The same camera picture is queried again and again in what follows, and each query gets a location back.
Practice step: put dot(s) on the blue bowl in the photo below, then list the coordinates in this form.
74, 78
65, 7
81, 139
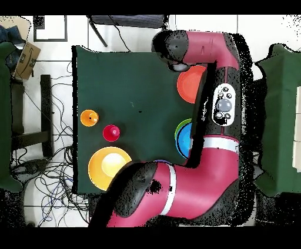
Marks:
184, 141

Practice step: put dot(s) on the green clothed side table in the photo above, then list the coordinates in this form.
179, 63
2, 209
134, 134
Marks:
4, 117
279, 105

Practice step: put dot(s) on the dark green tablecloth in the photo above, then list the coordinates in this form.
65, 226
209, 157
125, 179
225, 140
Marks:
131, 82

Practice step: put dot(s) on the large yellow bowl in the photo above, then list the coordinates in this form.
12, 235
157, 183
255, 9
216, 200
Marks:
101, 169

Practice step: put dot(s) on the stepped orange-yellow cup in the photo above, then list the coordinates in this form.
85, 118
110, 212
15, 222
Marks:
89, 118

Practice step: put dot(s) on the dark grey chair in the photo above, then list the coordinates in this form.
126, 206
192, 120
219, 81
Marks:
129, 20

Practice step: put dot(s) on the wide shallow orange bowl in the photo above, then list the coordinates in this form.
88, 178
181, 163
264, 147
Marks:
188, 84

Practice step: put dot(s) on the blue fabric bundle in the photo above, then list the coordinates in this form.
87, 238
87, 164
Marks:
9, 35

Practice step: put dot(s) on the white papers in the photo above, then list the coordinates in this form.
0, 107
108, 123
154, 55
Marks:
298, 117

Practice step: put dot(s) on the red cup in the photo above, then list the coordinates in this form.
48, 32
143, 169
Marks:
111, 133

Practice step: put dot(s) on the black metal stand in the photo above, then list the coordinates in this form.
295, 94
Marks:
45, 105

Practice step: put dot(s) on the black square frame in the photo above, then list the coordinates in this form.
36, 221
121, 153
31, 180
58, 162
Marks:
38, 22

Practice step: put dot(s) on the purple bowl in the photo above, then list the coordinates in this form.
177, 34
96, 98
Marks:
162, 161

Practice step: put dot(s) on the black box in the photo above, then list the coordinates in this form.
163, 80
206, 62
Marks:
257, 105

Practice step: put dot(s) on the cardboard box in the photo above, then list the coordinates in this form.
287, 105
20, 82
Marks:
27, 61

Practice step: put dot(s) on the green bowl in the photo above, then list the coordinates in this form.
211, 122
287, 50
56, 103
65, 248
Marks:
180, 125

